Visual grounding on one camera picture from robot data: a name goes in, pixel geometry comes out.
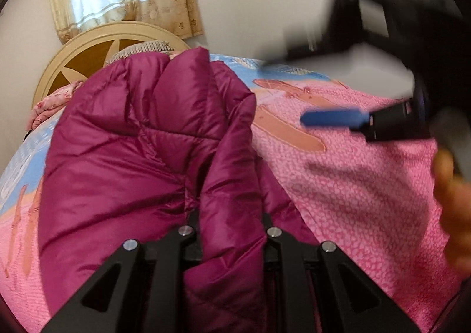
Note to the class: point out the pink and blue bedspread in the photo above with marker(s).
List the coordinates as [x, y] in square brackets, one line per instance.
[373, 200]

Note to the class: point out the striped grey pillow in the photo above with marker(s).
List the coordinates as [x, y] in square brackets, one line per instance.
[143, 47]

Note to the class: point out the cream wooden headboard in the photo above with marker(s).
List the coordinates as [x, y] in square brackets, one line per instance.
[88, 52]

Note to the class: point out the folded pink floral blanket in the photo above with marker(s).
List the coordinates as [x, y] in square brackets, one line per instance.
[51, 104]

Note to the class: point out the person's right hand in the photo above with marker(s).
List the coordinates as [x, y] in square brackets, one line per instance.
[452, 193]

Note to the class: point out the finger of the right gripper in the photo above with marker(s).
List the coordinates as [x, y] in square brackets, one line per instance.
[397, 122]
[271, 56]

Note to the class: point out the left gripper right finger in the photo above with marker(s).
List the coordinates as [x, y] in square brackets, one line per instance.
[318, 288]

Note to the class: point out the magenta puffer jacket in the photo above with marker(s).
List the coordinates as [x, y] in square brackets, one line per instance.
[142, 144]

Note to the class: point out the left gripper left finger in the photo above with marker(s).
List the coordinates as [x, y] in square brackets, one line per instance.
[139, 288]

